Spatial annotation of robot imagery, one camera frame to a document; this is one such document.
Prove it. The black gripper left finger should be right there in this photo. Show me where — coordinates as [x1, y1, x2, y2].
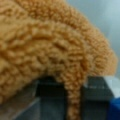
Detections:
[36, 79, 67, 120]

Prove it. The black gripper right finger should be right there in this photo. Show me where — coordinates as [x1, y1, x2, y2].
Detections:
[81, 76, 114, 120]

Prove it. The orange terry towel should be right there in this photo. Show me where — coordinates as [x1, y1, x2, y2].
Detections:
[0, 0, 118, 120]

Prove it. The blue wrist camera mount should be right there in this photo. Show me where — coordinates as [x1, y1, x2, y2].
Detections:
[108, 98, 120, 120]

